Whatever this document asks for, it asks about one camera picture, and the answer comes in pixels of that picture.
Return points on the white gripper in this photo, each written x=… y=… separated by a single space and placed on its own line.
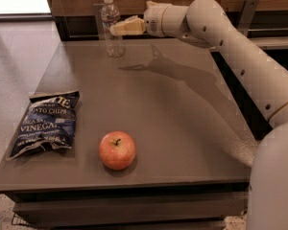
x=153 y=19

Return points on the clear plastic water bottle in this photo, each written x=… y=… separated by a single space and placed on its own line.
x=110 y=16

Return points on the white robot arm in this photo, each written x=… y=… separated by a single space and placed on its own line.
x=205 y=24

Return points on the blue potato chip bag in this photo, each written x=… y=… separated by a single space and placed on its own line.
x=49 y=124

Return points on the red apple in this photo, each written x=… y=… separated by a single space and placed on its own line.
x=117 y=150

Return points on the grey table drawer unit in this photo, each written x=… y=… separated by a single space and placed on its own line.
x=205 y=205

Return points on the left metal rail bracket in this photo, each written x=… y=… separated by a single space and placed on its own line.
x=98 y=18

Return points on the metal rail bracket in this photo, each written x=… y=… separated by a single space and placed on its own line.
x=246 y=16
x=98 y=18

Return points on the right metal rail bracket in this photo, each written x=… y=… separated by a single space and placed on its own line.
x=246 y=16

